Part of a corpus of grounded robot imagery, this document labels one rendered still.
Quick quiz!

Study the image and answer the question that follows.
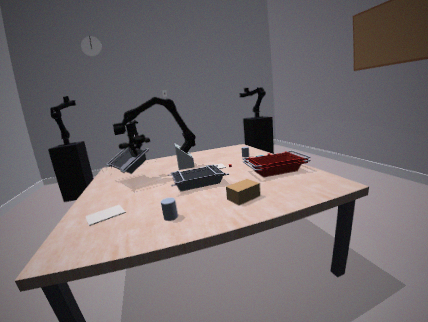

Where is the tan cardboard box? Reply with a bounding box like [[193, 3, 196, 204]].
[[226, 179, 261, 206]]

